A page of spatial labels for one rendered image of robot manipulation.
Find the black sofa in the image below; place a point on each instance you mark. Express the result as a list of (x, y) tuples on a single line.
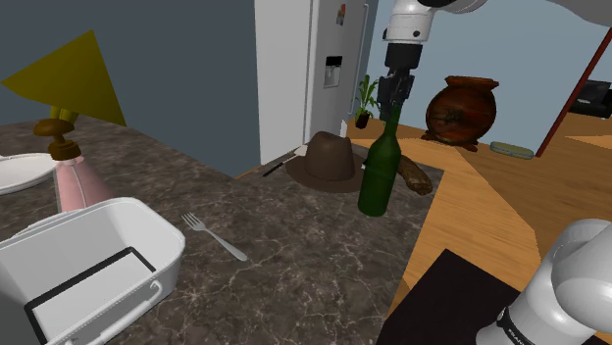
[(593, 98)]

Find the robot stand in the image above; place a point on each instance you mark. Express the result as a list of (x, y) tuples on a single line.
[(444, 305)]

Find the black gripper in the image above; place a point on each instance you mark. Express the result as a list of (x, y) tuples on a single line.
[(402, 56)]

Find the pink cone shaped vessel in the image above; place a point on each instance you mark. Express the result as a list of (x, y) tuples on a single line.
[(79, 186)]

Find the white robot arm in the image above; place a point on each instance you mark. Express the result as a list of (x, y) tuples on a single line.
[(569, 282)]

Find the flat grey green oval case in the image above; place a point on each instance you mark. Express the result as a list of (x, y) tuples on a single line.
[(511, 150)]

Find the brown felt hat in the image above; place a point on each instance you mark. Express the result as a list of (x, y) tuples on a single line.
[(330, 160)]

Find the dark red slanted beam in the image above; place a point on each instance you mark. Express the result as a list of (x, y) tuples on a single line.
[(571, 98)]

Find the white refrigerator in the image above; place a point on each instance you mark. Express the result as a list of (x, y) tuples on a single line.
[(287, 71)]

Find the white tablet with black frame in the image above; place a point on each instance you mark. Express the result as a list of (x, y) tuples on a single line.
[(81, 296)]

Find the yellow shade lamp, brown base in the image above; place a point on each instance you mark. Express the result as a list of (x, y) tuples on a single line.
[(71, 81)]

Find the silver fork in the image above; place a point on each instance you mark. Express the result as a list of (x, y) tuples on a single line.
[(217, 237)]

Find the round brown wooden pot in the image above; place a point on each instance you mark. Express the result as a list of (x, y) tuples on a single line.
[(461, 112)]

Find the dark green glass bottle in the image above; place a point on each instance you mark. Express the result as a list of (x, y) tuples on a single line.
[(378, 181)]

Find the brown bread loaf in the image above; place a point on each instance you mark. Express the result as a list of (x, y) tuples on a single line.
[(417, 179)]

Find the white plate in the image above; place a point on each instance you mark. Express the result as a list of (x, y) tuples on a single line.
[(24, 172)]

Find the green potted plant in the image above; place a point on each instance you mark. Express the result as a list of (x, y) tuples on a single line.
[(366, 98)]

